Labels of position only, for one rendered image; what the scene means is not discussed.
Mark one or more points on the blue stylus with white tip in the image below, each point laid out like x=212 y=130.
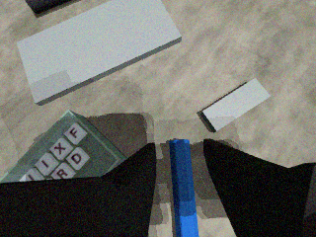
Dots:
x=183 y=189

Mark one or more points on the grey flat rectangular pad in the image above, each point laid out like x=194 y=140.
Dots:
x=93 y=45

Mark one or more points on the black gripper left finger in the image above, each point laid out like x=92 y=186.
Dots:
x=117 y=204

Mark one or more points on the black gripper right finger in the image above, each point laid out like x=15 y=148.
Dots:
x=261 y=198

